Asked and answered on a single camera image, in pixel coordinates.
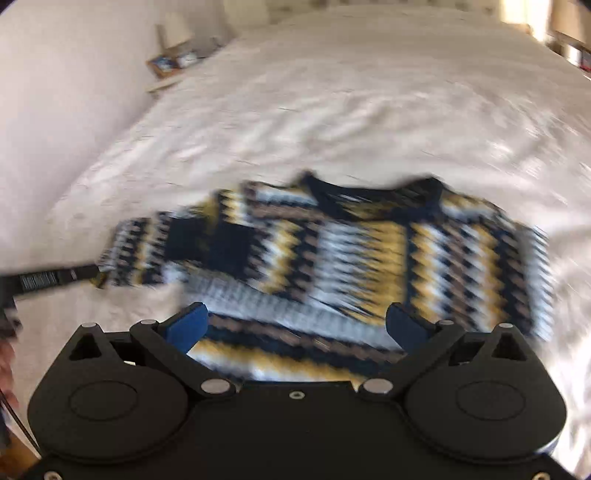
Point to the white lampshade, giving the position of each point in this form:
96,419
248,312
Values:
174,30

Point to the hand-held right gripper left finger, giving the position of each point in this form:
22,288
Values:
187,330

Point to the blue picture frame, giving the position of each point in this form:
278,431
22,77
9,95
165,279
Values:
162,64

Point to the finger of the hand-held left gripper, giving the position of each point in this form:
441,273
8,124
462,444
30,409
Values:
81,274

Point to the small white clock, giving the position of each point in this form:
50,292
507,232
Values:
188,59

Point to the white bed cover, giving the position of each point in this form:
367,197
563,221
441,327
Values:
351,106

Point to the wooden nightstand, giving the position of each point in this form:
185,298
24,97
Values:
173,74

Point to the navy yellow patterned knit sweater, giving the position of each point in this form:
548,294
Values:
351,258

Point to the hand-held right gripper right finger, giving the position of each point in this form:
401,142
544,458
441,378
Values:
402,324

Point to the tufted beige headboard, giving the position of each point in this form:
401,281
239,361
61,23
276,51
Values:
351,8

